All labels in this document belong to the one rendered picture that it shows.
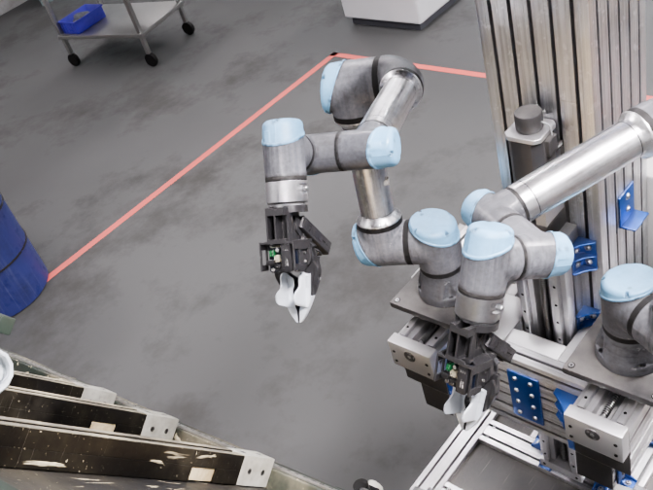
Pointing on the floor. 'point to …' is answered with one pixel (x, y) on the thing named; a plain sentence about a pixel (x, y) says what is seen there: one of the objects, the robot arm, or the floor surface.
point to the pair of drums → (17, 265)
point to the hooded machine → (395, 12)
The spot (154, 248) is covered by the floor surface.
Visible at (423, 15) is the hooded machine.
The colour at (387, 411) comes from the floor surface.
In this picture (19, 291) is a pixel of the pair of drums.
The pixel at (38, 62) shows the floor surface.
